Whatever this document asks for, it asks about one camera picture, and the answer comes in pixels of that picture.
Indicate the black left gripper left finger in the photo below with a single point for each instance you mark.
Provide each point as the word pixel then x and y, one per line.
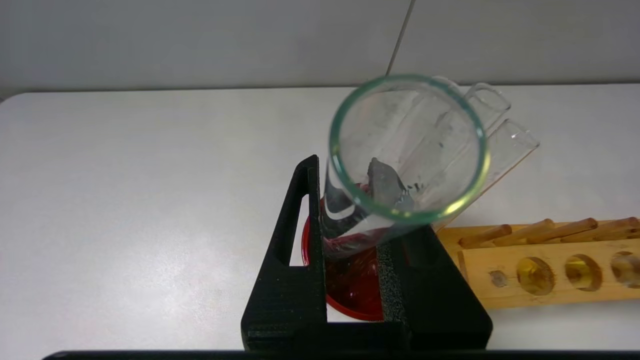
pixel 287 295

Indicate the wooden test tube rack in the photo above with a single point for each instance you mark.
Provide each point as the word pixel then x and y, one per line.
pixel 550 270

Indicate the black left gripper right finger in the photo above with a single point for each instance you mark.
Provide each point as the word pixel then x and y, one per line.
pixel 435 300

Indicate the red plastic cup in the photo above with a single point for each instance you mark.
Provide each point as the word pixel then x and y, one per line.
pixel 355 285

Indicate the blue-stained glass test tube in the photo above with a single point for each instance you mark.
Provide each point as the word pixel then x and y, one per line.
pixel 350 220

